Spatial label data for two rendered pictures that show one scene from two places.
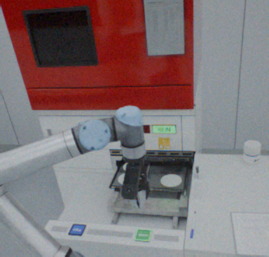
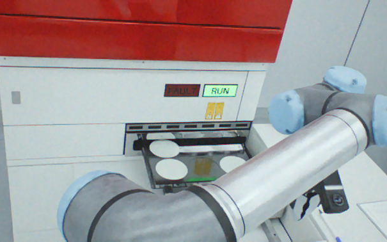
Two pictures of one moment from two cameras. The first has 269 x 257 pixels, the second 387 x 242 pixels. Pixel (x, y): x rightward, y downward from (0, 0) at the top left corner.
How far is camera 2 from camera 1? 0.80 m
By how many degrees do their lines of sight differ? 31
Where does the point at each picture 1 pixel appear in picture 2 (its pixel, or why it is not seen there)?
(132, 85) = (200, 22)
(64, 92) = (78, 25)
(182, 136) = (242, 100)
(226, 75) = not seen: hidden behind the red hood
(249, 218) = (382, 209)
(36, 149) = (319, 153)
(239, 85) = not seen: hidden behind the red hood
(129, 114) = (362, 80)
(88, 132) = not seen: outside the picture
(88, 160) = (82, 143)
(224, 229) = (368, 229)
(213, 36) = not seen: outside the picture
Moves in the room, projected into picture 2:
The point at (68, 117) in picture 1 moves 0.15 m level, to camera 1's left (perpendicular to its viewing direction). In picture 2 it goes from (62, 71) to (6, 77)
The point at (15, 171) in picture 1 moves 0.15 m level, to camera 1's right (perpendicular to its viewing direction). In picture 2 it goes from (289, 199) to (367, 173)
